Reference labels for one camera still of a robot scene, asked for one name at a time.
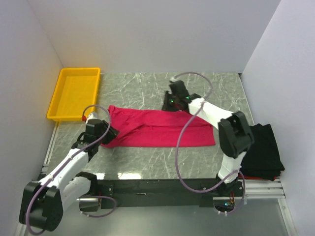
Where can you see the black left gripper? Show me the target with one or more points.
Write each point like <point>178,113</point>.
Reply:
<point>112,133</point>

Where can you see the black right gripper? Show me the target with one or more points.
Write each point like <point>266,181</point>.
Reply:
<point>165,106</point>

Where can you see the red t shirt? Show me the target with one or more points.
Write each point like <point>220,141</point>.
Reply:
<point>158,129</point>

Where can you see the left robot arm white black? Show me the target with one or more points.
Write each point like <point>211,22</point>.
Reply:
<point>44,201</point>

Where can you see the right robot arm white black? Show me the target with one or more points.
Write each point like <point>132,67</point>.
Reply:
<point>235,135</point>

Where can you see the folded red shirt under stack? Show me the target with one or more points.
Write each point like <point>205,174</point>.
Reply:
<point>260,178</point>

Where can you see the folded black t shirt stack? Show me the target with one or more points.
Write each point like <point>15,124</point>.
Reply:
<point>263,158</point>

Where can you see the yellow plastic tray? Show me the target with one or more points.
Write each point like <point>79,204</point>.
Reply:
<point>76,88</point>

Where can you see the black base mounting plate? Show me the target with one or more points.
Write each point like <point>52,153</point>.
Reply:
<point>155,193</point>

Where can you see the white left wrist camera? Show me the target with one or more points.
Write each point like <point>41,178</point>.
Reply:
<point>92,115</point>

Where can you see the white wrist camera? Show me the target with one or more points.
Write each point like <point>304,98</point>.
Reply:
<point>92,115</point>
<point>173,80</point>

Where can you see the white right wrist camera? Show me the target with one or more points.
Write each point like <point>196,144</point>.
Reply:
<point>173,80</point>

